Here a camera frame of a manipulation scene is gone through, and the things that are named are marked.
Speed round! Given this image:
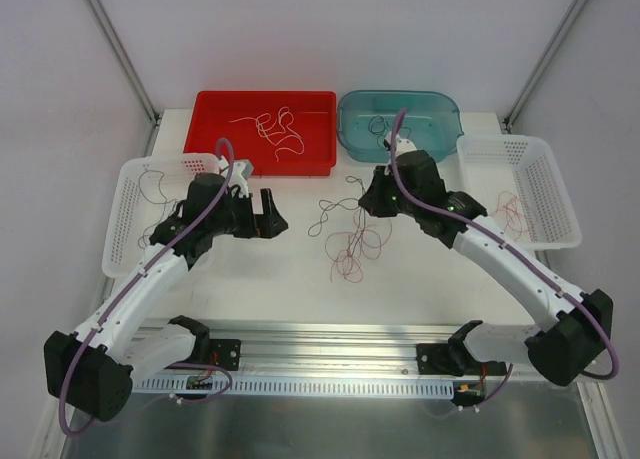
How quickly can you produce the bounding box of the dark wire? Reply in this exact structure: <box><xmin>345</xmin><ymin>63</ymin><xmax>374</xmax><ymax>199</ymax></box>
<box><xmin>367</xmin><ymin>114</ymin><xmax>414</xmax><ymax>151</ymax></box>

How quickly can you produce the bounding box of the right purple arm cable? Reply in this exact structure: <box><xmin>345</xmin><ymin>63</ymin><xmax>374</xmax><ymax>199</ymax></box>
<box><xmin>387</xmin><ymin>107</ymin><xmax>621</xmax><ymax>380</ymax></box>

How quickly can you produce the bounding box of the aluminium frame post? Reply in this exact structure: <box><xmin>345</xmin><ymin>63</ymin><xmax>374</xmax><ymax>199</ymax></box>
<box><xmin>502</xmin><ymin>0</ymin><xmax>591</xmax><ymax>134</ymax></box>
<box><xmin>84</xmin><ymin>0</ymin><xmax>160</xmax><ymax>125</ymax></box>

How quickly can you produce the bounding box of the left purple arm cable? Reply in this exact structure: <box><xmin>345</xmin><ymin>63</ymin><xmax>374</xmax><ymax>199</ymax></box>
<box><xmin>58</xmin><ymin>138</ymin><xmax>236</xmax><ymax>438</ymax></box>

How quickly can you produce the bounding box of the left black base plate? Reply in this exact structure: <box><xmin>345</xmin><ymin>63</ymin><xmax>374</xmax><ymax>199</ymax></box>
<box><xmin>204</xmin><ymin>338</ymin><xmax>242</xmax><ymax>371</ymax></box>

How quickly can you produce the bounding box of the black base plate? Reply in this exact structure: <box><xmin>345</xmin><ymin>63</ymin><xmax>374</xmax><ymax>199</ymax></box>
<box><xmin>415</xmin><ymin>343</ymin><xmax>507</xmax><ymax>377</ymax></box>
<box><xmin>204</xmin><ymin>338</ymin><xmax>242</xmax><ymax>371</ymax></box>

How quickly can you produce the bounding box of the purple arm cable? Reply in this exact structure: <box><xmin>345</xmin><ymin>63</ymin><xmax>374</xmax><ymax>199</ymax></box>
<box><xmin>387</xmin><ymin>107</ymin><xmax>621</xmax><ymax>380</ymax></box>
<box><xmin>58</xmin><ymin>138</ymin><xmax>236</xmax><ymax>438</ymax></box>

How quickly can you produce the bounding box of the left white perforated basket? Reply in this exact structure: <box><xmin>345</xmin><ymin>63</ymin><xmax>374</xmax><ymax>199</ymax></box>
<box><xmin>102</xmin><ymin>153</ymin><xmax>218</xmax><ymax>279</ymax></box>

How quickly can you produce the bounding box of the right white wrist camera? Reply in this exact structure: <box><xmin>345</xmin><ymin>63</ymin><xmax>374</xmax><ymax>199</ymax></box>
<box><xmin>383</xmin><ymin>132</ymin><xmax>417</xmax><ymax>160</ymax></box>

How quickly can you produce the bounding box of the red plastic tray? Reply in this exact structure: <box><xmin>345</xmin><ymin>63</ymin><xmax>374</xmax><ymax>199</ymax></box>
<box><xmin>184</xmin><ymin>91</ymin><xmax>337</xmax><ymax>177</ymax></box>

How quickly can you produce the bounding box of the teal translucent plastic tub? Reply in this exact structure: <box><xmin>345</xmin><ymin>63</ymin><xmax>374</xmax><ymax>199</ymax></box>
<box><xmin>337</xmin><ymin>90</ymin><xmax>463</xmax><ymax>163</ymax></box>

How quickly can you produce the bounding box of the red wire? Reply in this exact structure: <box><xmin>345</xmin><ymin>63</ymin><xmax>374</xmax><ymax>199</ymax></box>
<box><xmin>492</xmin><ymin>189</ymin><xmax>541</xmax><ymax>244</ymax></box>

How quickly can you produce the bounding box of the right white perforated basket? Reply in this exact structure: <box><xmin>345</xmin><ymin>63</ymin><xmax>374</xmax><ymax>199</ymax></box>
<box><xmin>456</xmin><ymin>134</ymin><xmax>582</xmax><ymax>253</ymax></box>

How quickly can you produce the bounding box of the bundle of thin wires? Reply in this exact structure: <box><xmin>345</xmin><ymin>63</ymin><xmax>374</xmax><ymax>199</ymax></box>
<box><xmin>307</xmin><ymin>176</ymin><xmax>394</xmax><ymax>285</ymax></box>

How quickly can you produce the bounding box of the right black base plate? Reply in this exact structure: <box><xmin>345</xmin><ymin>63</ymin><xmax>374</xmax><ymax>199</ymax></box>
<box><xmin>415</xmin><ymin>343</ymin><xmax>507</xmax><ymax>377</ymax></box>

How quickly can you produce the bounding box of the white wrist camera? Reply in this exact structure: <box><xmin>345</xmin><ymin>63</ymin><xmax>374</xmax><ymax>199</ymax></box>
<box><xmin>218</xmin><ymin>158</ymin><xmax>254</xmax><ymax>198</ymax></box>
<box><xmin>383</xmin><ymin>132</ymin><xmax>417</xmax><ymax>160</ymax></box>

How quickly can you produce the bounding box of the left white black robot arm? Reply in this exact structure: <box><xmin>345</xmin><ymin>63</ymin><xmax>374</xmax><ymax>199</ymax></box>
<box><xmin>44</xmin><ymin>173</ymin><xmax>288</xmax><ymax>423</ymax></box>

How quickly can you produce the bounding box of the white wire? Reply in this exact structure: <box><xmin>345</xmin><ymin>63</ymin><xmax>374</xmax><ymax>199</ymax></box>
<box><xmin>254</xmin><ymin>111</ymin><xmax>306</xmax><ymax>161</ymax></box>
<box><xmin>229</xmin><ymin>104</ymin><xmax>296</xmax><ymax>140</ymax></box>

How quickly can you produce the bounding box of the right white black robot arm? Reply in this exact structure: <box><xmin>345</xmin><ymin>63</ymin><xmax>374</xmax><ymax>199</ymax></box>
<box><xmin>358</xmin><ymin>150</ymin><xmax>620</xmax><ymax>386</ymax></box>

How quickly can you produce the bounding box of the aluminium mounting rail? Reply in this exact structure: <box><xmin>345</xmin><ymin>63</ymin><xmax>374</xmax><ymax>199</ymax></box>
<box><xmin>203</xmin><ymin>319</ymin><xmax>456</xmax><ymax>379</ymax></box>

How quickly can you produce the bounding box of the white slotted cable duct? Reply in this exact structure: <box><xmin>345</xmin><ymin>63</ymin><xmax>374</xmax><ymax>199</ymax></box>
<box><xmin>133</xmin><ymin>372</ymin><xmax>454</xmax><ymax>400</ymax></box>

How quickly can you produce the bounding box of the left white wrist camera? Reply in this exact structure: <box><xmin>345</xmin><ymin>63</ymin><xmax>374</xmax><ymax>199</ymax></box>
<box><xmin>218</xmin><ymin>158</ymin><xmax>254</xmax><ymax>198</ymax></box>

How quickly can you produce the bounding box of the white perforated basket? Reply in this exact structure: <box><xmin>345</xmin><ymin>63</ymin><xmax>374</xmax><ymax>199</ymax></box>
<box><xmin>102</xmin><ymin>153</ymin><xmax>218</xmax><ymax>279</ymax></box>
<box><xmin>456</xmin><ymin>134</ymin><xmax>582</xmax><ymax>253</ymax></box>

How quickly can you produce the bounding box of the right aluminium frame post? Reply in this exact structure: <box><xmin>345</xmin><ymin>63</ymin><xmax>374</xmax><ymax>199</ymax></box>
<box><xmin>502</xmin><ymin>0</ymin><xmax>591</xmax><ymax>134</ymax></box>

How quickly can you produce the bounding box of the left aluminium frame post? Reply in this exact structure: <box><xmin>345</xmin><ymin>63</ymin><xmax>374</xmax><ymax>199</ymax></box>
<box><xmin>84</xmin><ymin>0</ymin><xmax>160</xmax><ymax>125</ymax></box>

